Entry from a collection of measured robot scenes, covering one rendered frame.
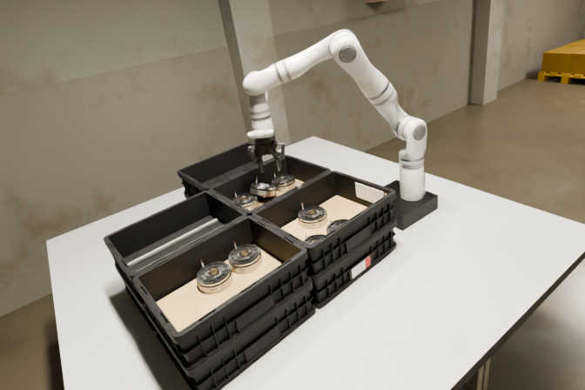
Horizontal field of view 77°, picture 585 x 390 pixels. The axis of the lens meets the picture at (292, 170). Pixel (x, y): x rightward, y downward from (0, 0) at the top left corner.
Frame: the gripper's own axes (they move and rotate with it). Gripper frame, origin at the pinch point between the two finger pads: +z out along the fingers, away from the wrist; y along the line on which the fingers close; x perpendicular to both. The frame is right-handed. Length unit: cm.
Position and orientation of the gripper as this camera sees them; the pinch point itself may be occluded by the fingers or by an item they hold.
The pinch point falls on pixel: (270, 167)
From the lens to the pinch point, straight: 137.2
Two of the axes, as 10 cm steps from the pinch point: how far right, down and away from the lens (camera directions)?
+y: -9.9, 1.0, 1.2
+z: 1.4, 9.0, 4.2
